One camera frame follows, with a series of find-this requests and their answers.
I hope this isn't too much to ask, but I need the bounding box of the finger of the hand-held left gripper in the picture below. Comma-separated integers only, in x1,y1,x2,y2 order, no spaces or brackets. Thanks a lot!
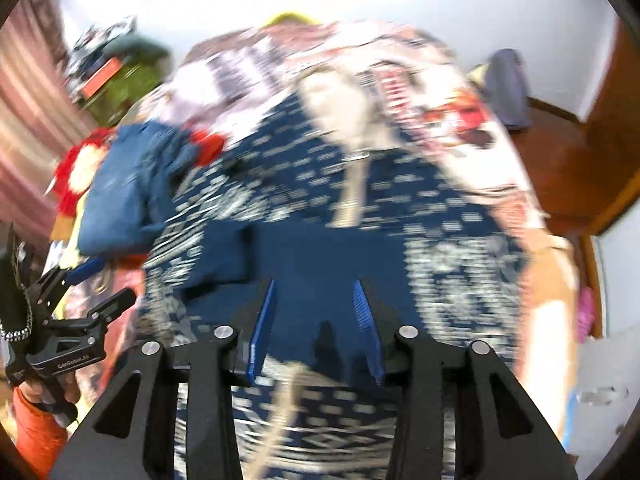
87,288,137,329
27,257,107,307

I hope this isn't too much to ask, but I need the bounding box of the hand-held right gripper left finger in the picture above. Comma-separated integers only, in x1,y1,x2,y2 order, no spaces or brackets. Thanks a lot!
47,279,278,480

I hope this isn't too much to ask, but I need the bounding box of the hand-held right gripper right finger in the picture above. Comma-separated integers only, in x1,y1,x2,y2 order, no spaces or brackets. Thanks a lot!
352,279,581,480

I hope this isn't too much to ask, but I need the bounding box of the navy white patterned garment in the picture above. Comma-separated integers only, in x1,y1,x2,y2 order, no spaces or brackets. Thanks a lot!
135,80,531,480

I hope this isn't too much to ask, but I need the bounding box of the person's left hand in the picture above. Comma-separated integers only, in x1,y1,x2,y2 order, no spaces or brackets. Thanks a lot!
20,372,82,411

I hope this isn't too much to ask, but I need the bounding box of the folded blue denim garment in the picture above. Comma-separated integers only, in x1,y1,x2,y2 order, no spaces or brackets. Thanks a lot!
77,122,226,257

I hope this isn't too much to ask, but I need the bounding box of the red cloth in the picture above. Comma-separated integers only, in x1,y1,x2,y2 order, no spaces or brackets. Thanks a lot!
52,127,227,213

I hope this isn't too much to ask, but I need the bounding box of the pink striped curtain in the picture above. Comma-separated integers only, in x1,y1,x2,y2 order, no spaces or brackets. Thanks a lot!
0,0,101,243

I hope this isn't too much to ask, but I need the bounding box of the green patterned box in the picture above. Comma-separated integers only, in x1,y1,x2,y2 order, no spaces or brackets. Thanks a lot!
82,60,163,127

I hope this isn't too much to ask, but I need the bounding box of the orange box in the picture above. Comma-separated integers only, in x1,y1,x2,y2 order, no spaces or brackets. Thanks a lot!
80,57,126,99

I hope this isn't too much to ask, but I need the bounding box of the pink small object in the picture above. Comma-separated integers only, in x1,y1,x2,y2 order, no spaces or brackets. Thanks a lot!
575,287,597,344

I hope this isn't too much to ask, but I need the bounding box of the grey green cloth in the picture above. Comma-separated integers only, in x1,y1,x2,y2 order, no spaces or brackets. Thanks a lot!
102,34,172,67

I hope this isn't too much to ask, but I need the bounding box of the printed bedsheet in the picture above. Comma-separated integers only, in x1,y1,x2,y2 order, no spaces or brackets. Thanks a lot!
45,20,581,480

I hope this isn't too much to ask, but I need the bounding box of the white cabinet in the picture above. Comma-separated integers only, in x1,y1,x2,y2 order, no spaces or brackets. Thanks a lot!
565,220,640,467

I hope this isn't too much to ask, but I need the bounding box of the grey blue hanging cloth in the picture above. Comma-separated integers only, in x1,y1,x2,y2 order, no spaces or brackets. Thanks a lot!
482,49,534,132

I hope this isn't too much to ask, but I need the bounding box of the yellow round object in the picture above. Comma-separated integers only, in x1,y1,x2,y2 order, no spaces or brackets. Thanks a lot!
262,11,321,29

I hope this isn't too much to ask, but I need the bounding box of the brown wooden door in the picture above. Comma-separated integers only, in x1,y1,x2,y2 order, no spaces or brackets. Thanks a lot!
582,15,640,236

